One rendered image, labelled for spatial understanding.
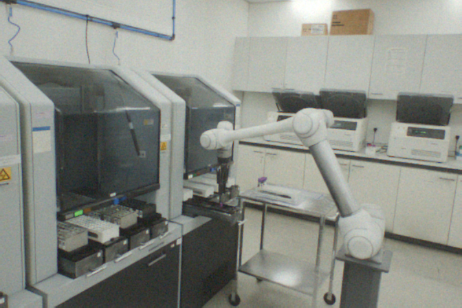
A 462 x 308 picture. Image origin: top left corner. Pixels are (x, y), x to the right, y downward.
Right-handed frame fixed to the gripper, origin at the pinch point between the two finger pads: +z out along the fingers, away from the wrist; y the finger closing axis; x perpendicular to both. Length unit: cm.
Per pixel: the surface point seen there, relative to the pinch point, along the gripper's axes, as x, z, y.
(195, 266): -12, 51, 8
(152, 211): -18.9, 6.6, 42.2
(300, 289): 48, 64, -25
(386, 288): 93, 92, -114
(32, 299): -12, 18, 114
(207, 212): -3.2, 12.5, 10.9
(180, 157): -20.4, -19.4, 16.2
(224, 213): 8.2, 11.1, 10.4
